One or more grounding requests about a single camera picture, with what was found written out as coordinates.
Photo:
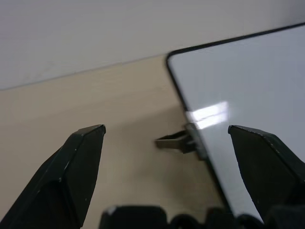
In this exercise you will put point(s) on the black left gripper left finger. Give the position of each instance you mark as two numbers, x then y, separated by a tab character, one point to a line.
64	181

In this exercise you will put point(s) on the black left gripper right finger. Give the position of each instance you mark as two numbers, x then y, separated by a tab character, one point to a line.
271	171

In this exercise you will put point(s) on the black-framed whiteboard with stand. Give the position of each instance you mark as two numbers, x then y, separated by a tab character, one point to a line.
238	78

